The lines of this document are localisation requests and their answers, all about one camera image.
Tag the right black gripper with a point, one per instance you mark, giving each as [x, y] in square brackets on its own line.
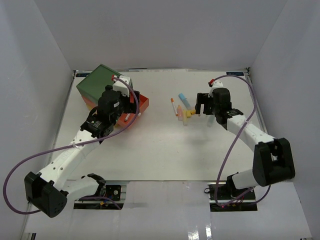
[201, 98]

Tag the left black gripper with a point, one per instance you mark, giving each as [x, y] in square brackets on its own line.
[131, 107]

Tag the green highlighter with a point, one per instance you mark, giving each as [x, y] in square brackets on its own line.
[210, 121]

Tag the green drawer storage box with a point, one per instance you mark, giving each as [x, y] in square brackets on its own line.
[93, 84]

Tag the orange red drawer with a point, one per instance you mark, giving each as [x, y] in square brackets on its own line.
[143, 105]

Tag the orange cap marker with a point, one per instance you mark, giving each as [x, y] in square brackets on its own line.
[174, 107]

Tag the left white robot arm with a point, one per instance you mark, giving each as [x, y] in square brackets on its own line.
[48, 189]

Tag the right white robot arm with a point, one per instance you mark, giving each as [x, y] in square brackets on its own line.
[272, 157]

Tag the blue highlighter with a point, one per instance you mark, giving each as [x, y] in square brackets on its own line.
[185, 101]

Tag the pale yellow highlighter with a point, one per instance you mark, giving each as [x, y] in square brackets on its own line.
[184, 118]

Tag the blue corner label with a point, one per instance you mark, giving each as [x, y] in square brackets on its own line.
[235, 73]

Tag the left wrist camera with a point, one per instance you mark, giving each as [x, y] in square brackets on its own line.
[122, 83]

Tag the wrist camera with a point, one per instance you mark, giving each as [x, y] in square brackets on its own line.
[122, 83]
[215, 84]

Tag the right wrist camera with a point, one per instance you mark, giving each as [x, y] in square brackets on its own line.
[215, 84]

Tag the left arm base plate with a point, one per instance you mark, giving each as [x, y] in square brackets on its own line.
[112, 192]

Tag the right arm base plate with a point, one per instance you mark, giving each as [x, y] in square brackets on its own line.
[246, 203]

